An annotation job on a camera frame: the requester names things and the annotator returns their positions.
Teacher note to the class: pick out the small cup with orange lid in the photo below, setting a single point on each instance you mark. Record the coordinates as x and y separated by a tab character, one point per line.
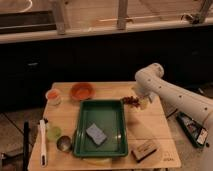
53	97

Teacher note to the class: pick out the black pole left of table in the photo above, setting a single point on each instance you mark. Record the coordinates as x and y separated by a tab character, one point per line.
26	147

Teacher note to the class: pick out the small metal cup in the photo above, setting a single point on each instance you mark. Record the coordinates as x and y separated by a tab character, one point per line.
64	144

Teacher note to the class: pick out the red bowl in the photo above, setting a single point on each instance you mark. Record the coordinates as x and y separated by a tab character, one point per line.
81	91

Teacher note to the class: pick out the light green cup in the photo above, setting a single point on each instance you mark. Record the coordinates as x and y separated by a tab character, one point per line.
53	133

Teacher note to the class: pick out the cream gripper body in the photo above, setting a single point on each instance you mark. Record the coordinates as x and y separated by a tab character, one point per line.
143	103

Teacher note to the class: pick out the white handled brush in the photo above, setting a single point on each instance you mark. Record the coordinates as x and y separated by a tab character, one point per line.
43	143

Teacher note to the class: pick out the wooden block eraser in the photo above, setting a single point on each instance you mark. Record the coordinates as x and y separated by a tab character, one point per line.
144	150

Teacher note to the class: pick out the blue grey sponge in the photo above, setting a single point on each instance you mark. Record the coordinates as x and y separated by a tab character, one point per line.
96	134

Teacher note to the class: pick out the green bin with items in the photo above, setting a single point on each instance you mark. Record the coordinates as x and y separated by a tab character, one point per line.
195	132

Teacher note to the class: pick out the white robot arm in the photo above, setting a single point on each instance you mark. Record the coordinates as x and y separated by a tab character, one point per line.
200	108

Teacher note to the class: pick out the dark red grape bunch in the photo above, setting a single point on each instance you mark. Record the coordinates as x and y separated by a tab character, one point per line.
132	101

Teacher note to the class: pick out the green plastic tray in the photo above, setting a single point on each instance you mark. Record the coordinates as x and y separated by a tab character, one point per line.
108	116

